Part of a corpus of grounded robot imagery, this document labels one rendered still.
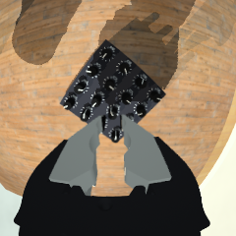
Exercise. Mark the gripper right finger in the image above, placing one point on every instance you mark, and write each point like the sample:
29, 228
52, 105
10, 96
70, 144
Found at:
150, 162

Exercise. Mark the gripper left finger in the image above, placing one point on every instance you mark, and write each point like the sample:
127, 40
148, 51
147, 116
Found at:
72, 162

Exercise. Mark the black knob box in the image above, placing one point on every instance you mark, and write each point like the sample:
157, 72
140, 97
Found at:
106, 78

